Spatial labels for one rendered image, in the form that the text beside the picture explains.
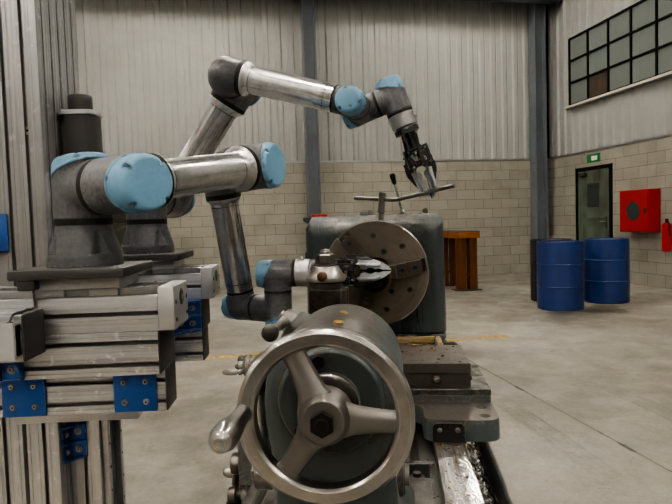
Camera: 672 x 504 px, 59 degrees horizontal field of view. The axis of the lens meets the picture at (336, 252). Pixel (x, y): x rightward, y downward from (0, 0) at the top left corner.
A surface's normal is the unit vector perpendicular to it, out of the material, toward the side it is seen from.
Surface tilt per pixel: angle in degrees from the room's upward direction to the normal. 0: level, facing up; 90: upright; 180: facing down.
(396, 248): 90
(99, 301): 90
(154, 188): 91
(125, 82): 90
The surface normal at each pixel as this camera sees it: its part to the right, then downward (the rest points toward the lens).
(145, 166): 0.79, 0.05
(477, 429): -0.10, 0.03
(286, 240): 0.19, 0.04
